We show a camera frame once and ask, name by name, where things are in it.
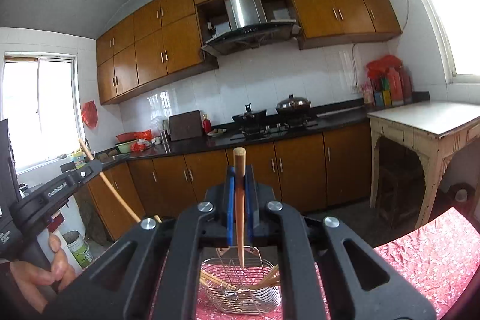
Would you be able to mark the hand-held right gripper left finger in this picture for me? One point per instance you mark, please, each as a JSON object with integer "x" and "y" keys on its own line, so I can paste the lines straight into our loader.
{"x": 230, "y": 211}

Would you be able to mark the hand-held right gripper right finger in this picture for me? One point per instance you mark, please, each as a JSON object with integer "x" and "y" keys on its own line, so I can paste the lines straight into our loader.
{"x": 249, "y": 218}

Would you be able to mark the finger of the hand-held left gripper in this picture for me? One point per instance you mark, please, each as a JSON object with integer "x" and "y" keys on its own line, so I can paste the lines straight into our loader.
{"x": 75, "y": 179}

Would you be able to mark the brown wooden chopstick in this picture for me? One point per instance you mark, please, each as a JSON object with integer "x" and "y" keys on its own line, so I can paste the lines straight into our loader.
{"x": 240, "y": 192}
{"x": 264, "y": 285}

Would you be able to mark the light wooden chopstick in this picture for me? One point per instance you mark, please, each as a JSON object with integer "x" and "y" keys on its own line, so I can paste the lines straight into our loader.
{"x": 270, "y": 277}
{"x": 112, "y": 188}
{"x": 215, "y": 279}
{"x": 210, "y": 284}

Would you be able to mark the person's left hand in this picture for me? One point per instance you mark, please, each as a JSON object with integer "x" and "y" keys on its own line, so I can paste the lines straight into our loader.
{"x": 33, "y": 286}

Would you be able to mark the yellow dish soap bottle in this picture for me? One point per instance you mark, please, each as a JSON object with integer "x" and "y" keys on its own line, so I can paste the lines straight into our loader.
{"x": 79, "y": 159}

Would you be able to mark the green plastic basin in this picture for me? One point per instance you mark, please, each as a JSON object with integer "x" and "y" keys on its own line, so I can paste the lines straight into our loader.
{"x": 123, "y": 147}

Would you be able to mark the white paint bucket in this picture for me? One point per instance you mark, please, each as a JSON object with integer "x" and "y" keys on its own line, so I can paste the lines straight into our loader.
{"x": 79, "y": 250}

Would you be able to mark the red plastic basin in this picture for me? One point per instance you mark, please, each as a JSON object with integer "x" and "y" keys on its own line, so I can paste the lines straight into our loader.
{"x": 125, "y": 136}

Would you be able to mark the red hanging plastic bag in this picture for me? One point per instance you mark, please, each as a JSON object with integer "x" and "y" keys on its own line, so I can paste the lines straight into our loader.
{"x": 90, "y": 114}

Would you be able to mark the brown lower kitchen cabinets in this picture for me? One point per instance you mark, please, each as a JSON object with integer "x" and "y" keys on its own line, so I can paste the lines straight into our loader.
{"x": 300, "y": 170}

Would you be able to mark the brown kitchen cabinets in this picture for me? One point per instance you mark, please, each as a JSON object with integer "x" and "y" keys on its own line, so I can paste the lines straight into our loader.
{"x": 180, "y": 42}
{"x": 300, "y": 170}

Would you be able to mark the black kitchen countertop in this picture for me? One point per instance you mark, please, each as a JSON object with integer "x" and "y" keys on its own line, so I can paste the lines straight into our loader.
{"x": 195, "y": 146}

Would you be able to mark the white framed window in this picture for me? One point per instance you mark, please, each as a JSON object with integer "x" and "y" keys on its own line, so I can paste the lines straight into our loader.
{"x": 41, "y": 110}
{"x": 442, "y": 5}

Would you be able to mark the orange plastic bag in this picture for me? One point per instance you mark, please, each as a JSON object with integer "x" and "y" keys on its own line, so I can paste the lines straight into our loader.
{"x": 142, "y": 140}

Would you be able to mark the small plate of food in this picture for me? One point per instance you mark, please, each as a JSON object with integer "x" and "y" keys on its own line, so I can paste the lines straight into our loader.
{"x": 216, "y": 132}

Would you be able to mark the red bottle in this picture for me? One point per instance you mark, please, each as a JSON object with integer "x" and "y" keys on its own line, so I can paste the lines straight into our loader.
{"x": 206, "y": 125}

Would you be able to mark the black gas stove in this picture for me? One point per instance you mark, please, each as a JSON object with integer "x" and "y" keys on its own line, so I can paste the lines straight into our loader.
{"x": 273, "y": 128}

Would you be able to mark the dark cutting board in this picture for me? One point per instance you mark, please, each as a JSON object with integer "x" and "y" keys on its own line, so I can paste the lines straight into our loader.
{"x": 185, "y": 125}

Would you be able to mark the black wok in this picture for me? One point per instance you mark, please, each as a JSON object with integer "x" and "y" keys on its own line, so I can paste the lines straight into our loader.
{"x": 249, "y": 116}

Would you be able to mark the wok with dark lid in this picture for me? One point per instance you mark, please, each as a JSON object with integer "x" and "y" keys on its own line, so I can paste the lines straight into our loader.
{"x": 293, "y": 104}

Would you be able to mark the dark wooden stool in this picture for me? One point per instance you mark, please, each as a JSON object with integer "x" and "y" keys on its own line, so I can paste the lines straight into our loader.
{"x": 401, "y": 185}

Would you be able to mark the brown upper kitchen cabinets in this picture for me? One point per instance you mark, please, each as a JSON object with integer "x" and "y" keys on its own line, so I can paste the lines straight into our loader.
{"x": 180, "y": 42}

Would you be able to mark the colourful small boxes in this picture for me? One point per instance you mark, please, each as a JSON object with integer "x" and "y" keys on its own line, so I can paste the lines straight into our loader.
{"x": 380, "y": 95}

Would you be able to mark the red floral tablecloth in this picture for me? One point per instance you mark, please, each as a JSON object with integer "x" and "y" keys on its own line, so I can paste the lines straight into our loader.
{"x": 431, "y": 260}

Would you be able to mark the white wooden side table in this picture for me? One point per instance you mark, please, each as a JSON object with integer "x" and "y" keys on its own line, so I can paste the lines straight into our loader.
{"x": 420, "y": 117}

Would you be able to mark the steel range hood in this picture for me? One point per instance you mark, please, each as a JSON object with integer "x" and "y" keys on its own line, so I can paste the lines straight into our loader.
{"x": 243, "y": 10}

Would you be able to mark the large red plastic bag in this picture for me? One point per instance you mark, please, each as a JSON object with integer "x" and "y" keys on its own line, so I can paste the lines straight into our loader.
{"x": 382, "y": 65}

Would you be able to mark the white bowl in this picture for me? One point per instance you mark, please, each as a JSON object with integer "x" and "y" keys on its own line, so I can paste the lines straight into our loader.
{"x": 460, "y": 195}

